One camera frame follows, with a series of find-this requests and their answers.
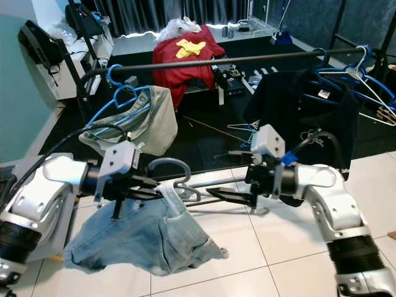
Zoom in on grey plastic hanger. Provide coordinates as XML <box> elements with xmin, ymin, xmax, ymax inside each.
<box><xmin>147</xmin><ymin>158</ymin><xmax>202</xmax><ymax>204</ymax></box>

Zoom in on blue denim shorts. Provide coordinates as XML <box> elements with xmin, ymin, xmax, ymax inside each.
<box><xmin>63</xmin><ymin>186</ymin><xmax>230</xmax><ymax>277</ymax></box>

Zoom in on white plastic hanger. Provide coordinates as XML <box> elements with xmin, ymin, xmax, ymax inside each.
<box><xmin>316</xmin><ymin>56</ymin><xmax>396</xmax><ymax>124</ymax></box>

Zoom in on grey shorts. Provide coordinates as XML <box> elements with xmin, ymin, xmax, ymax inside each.
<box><xmin>79</xmin><ymin>85</ymin><xmax>178</xmax><ymax>155</ymax></box>

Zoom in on black electronic equipment box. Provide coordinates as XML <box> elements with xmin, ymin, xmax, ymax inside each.
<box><xmin>213</xmin><ymin>67</ymin><xmax>245</xmax><ymax>97</ymax></box>

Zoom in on navy polo shirt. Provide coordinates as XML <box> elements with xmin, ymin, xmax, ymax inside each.
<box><xmin>243</xmin><ymin>69</ymin><xmax>361</xmax><ymax>186</ymax></box>

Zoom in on black metal clothes rack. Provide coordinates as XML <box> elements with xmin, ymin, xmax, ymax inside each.
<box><xmin>74</xmin><ymin>0</ymin><xmax>396</xmax><ymax>205</ymax></box>

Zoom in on red cloth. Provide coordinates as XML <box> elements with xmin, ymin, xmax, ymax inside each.
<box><xmin>152</xmin><ymin>28</ymin><xmax>228</xmax><ymax>109</ymax></box>

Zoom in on white shelf unit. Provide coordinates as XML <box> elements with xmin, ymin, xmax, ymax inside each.
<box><xmin>37</xmin><ymin>25</ymin><xmax>112</xmax><ymax>100</ymax></box>

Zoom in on yellow cloth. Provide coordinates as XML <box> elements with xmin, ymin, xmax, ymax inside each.
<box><xmin>175</xmin><ymin>38</ymin><xmax>208</xmax><ymax>59</ymax></box>

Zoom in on white plastic bag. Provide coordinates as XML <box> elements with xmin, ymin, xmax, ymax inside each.
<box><xmin>161</xmin><ymin>17</ymin><xmax>204</xmax><ymax>43</ymax></box>

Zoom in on dark pleated curtain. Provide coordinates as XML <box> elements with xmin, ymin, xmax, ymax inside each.
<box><xmin>93</xmin><ymin>0</ymin><xmax>254</xmax><ymax>35</ymax></box>

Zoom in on black backpack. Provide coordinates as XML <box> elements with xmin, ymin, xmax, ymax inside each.
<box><xmin>19</xmin><ymin>20</ymin><xmax>66</xmax><ymax>69</ymax></box>

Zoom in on dark bag with blue trim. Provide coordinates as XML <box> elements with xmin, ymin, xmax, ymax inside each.
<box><xmin>65</xmin><ymin>3</ymin><xmax>105</xmax><ymax>37</ymax></box>

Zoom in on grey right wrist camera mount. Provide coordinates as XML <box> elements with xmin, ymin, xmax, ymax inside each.
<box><xmin>251</xmin><ymin>124</ymin><xmax>285</xmax><ymax>163</ymax></box>

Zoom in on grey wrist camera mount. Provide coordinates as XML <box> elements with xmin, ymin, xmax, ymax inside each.
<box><xmin>102</xmin><ymin>139</ymin><xmax>143</xmax><ymax>192</ymax></box>
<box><xmin>251</xmin><ymin>124</ymin><xmax>285</xmax><ymax>163</ymax></box>

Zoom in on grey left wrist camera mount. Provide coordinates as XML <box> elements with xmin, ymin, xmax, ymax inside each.
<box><xmin>102</xmin><ymin>139</ymin><xmax>143</xmax><ymax>192</ymax></box>

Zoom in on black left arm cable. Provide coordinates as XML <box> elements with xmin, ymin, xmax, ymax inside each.
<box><xmin>25</xmin><ymin>124</ymin><xmax>131</xmax><ymax>205</ymax></box>

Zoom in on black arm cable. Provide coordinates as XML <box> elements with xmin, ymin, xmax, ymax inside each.
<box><xmin>285</xmin><ymin>130</ymin><xmax>344</xmax><ymax>168</ymax></box>
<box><xmin>25</xmin><ymin>124</ymin><xmax>131</xmax><ymax>205</ymax></box>

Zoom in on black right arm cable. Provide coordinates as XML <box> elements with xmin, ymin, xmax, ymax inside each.
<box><xmin>285</xmin><ymin>130</ymin><xmax>344</xmax><ymax>168</ymax></box>

